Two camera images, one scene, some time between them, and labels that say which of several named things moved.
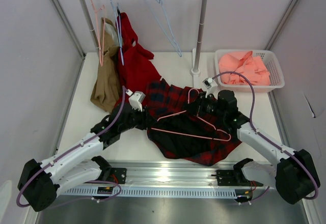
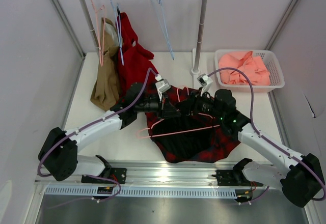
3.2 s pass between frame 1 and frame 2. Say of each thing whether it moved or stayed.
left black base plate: stayed
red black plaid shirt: stayed
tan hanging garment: stayed
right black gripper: stayed
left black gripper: moved
